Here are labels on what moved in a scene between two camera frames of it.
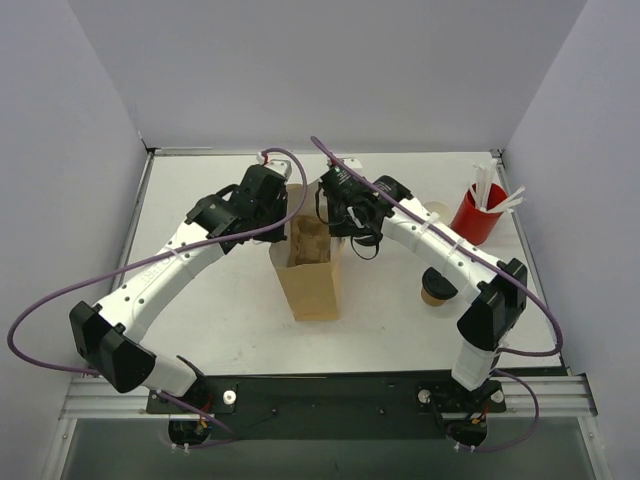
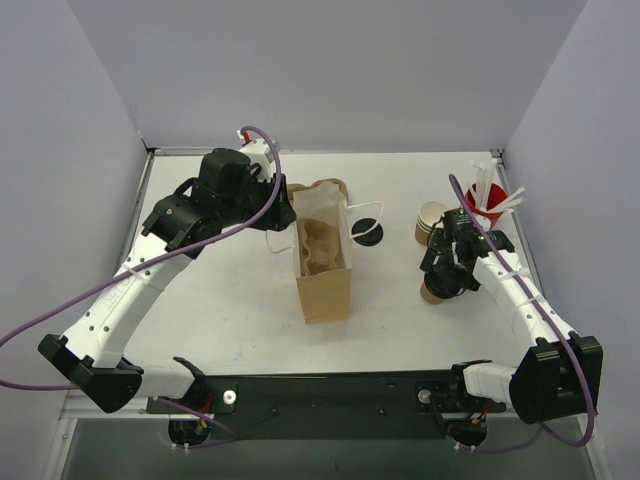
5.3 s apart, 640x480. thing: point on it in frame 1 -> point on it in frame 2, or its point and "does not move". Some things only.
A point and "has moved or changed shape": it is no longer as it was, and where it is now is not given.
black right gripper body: [343, 215] -> [441, 257]
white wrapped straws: [484, 178] does not move
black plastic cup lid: [437, 285] does not move
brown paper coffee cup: [430, 300] does not move
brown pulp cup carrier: [309, 241] has moved or changed shape
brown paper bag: [280, 251] -> [323, 247]
